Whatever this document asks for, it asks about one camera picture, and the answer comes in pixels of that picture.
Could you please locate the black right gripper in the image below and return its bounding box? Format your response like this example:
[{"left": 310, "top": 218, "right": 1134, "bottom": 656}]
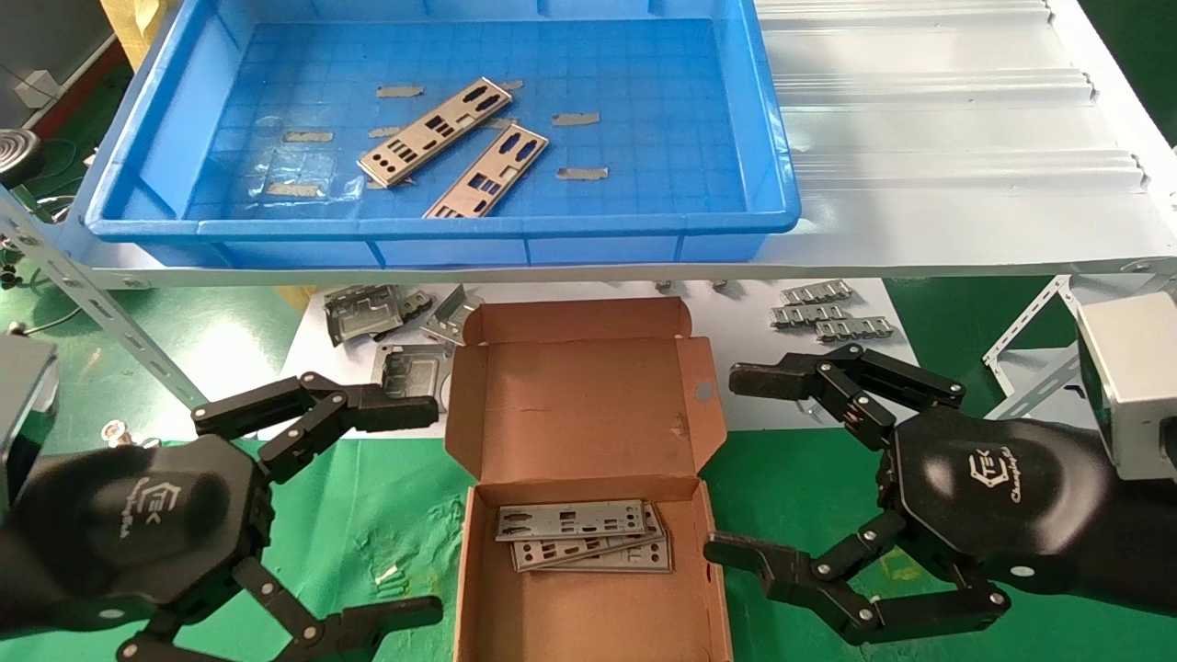
[{"left": 703, "top": 345, "right": 1177, "bottom": 645}]

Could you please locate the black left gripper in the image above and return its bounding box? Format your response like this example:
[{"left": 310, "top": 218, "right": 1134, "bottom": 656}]
[{"left": 0, "top": 372, "right": 444, "bottom": 662}]

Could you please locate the open brown cardboard box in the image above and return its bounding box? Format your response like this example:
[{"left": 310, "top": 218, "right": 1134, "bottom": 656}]
[{"left": 444, "top": 296, "right": 735, "bottom": 662}]

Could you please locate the blue plastic tray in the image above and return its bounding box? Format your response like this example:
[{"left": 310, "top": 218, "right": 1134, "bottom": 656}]
[{"left": 85, "top": 0, "right": 803, "bottom": 269}]

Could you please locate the tan cardboard piece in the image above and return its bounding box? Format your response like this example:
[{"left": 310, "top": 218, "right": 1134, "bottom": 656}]
[{"left": 99, "top": 0, "right": 180, "bottom": 73}]

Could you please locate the green table cloth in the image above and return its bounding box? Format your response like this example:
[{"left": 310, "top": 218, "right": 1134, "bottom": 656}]
[{"left": 0, "top": 425, "right": 1177, "bottom": 662}]

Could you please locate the small metal clips group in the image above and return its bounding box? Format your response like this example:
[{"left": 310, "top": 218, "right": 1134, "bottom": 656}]
[{"left": 816, "top": 316, "right": 897, "bottom": 343}]

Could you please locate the notched metal strip part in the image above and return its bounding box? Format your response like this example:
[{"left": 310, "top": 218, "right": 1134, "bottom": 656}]
[
  {"left": 781, "top": 280, "right": 855, "bottom": 306},
  {"left": 771, "top": 303, "right": 851, "bottom": 328}
]

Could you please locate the silver binder clip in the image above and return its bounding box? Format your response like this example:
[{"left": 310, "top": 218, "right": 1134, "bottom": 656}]
[{"left": 101, "top": 419, "right": 164, "bottom": 453}]

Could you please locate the white slotted shelf upright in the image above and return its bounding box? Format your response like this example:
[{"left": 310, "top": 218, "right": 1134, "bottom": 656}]
[
  {"left": 982, "top": 274, "right": 1086, "bottom": 422},
  {"left": 0, "top": 184, "right": 247, "bottom": 442}
]

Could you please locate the white metal shelf board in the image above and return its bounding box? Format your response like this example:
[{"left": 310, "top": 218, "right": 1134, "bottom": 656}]
[{"left": 37, "top": 0, "right": 1177, "bottom": 288}]

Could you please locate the clear tape patch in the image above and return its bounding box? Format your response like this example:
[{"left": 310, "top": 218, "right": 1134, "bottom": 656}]
[{"left": 241, "top": 143, "right": 365, "bottom": 205}]

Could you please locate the grey metal frame plate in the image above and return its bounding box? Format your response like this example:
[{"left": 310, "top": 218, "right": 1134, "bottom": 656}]
[{"left": 368, "top": 342, "right": 455, "bottom": 417}]

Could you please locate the grey bent metal bracket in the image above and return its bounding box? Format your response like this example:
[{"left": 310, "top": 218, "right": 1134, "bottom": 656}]
[
  {"left": 324, "top": 284, "right": 435, "bottom": 348},
  {"left": 420, "top": 283, "right": 486, "bottom": 347}
]

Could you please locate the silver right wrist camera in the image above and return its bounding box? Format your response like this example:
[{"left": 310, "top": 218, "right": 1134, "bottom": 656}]
[{"left": 1074, "top": 292, "right": 1177, "bottom": 482}]

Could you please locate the thin floor cable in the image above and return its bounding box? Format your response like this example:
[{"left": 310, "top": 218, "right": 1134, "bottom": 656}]
[{"left": 0, "top": 306, "right": 86, "bottom": 341}]

